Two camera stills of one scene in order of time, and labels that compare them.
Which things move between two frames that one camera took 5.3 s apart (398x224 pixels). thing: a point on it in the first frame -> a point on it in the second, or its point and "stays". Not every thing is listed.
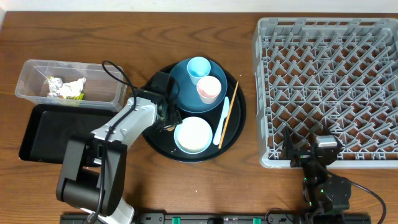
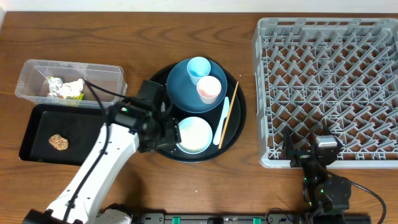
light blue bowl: x=193 y=135 stays
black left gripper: x=171 y=115 -> x=171 y=134
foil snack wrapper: x=55 y=84 stays
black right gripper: x=300 y=156 stays
